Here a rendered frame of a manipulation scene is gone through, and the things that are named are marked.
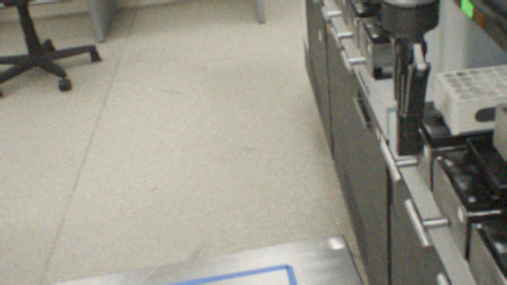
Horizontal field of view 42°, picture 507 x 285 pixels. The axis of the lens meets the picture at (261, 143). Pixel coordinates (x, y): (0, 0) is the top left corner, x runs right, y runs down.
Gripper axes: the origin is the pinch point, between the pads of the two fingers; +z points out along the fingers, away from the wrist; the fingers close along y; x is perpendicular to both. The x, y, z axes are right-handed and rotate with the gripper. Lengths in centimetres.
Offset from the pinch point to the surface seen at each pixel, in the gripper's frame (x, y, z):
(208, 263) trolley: 28.7, -27.0, -1.6
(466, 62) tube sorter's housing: -10.9, 7.9, -6.7
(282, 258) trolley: 20.5, -27.6, -1.8
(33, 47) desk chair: 132, 242, 65
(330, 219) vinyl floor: 1, 89, 80
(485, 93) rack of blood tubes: -9.8, -3.2, -6.8
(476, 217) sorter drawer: -2.7, -22.0, -0.3
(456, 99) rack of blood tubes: -5.6, -4.0, -6.7
